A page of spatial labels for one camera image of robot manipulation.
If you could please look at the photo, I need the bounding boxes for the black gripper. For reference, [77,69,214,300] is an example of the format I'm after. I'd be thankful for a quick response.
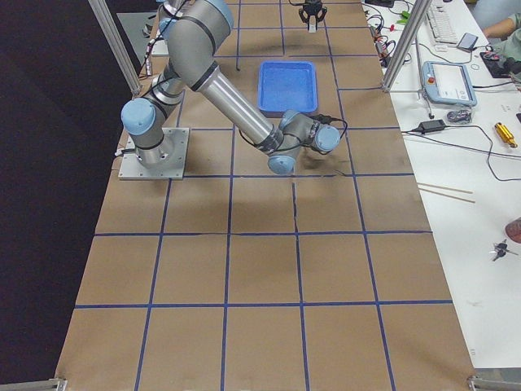
[289,0,327,19]

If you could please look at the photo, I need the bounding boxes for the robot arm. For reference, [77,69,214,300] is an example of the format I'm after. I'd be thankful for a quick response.
[120,1,341,179]

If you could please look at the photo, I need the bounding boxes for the blue plastic tray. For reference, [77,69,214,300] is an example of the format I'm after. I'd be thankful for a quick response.
[257,60,318,116]

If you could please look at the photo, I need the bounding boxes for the white keyboard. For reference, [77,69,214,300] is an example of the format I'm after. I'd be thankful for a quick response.
[426,2,459,45]

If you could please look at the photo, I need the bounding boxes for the teach pendant tablet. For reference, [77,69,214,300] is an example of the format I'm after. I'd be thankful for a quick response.
[422,61,477,107]

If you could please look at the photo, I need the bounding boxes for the black smartphone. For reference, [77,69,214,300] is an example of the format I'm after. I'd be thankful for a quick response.
[457,33,478,52]

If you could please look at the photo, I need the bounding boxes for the black power adapter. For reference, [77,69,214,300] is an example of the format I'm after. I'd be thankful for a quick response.
[417,120,446,134]

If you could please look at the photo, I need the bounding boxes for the wooden chopsticks pair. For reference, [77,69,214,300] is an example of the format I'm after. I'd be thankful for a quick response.
[418,182,475,204]

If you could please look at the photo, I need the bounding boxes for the brown paper table cover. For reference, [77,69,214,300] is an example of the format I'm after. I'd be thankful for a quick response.
[56,1,473,390]

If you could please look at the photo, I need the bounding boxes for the bunch of keys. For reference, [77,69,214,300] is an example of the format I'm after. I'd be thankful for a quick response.
[490,239,518,261]

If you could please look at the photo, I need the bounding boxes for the aluminium frame post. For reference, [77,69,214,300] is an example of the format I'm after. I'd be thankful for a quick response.
[382,0,431,92]

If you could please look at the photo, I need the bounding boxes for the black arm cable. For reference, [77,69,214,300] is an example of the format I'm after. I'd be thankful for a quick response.
[311,113,349,143]

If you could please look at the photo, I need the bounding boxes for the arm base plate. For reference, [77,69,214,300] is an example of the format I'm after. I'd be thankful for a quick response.
[119,127,190,180]

